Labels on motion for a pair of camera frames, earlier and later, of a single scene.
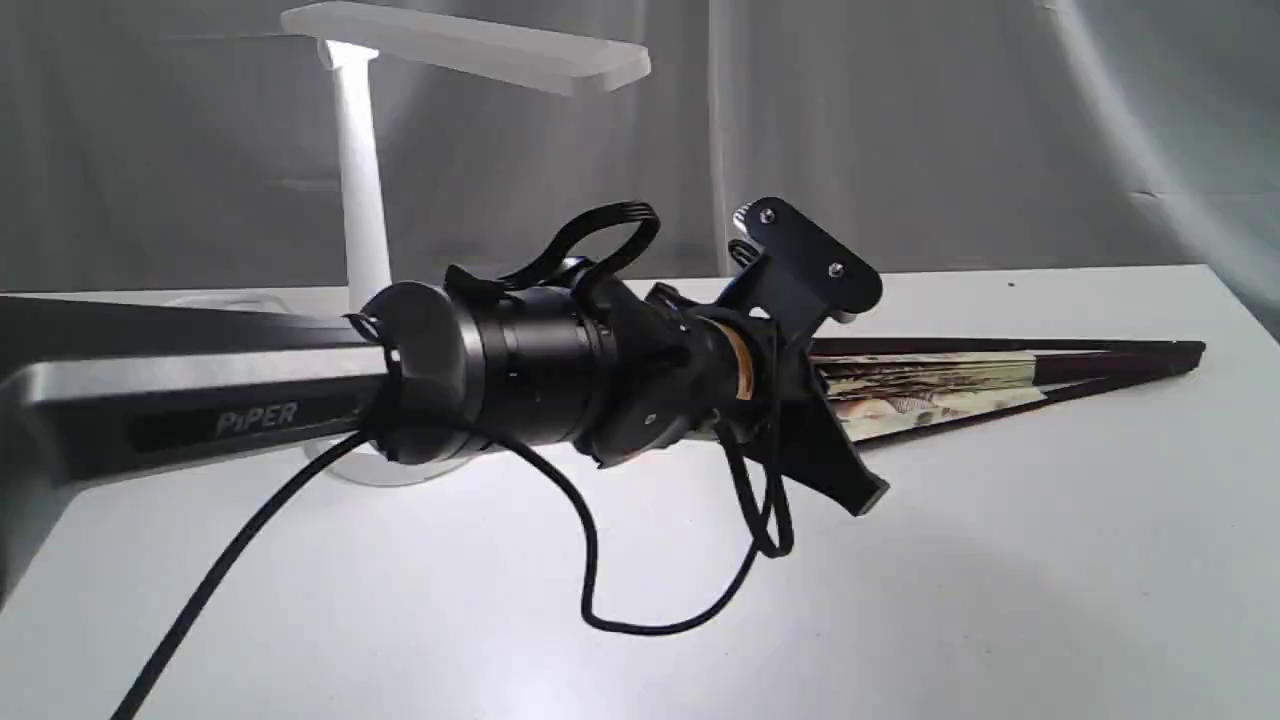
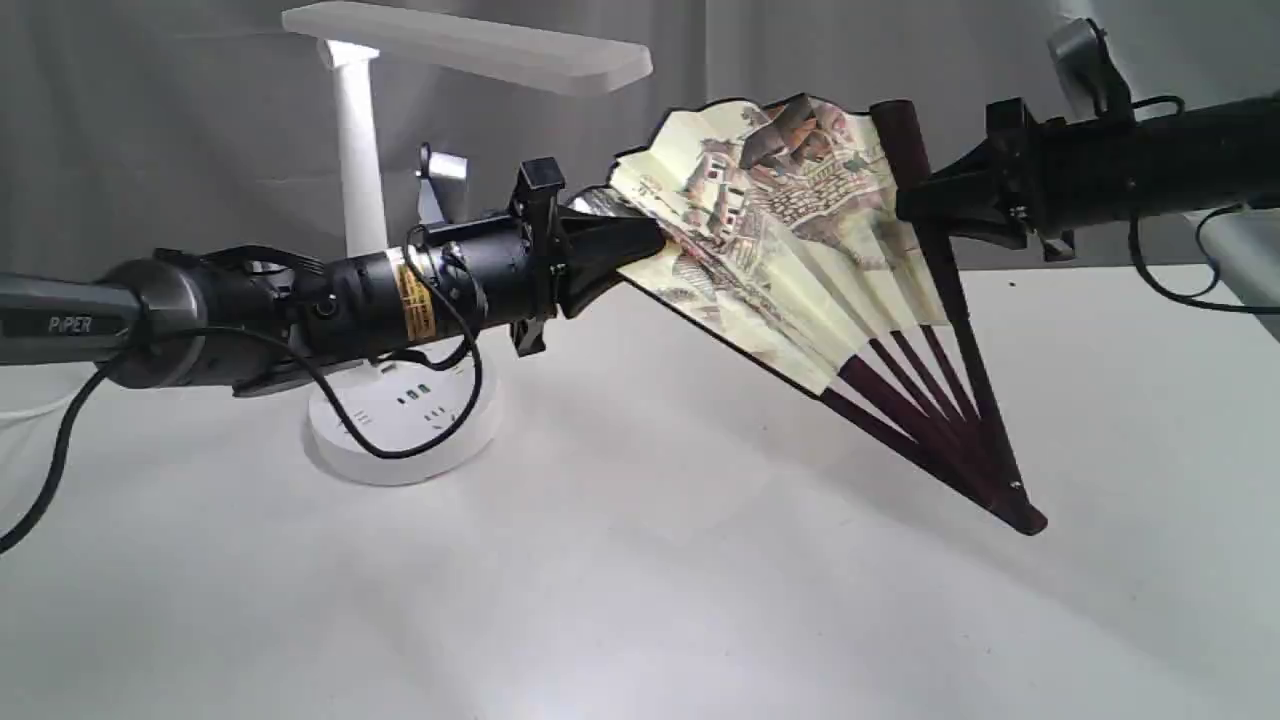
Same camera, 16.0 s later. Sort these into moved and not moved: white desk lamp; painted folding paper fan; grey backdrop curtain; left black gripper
Moved: painted folding paper fan; left black gripper
Not moved: white desk lamp; grey backdrop curtain
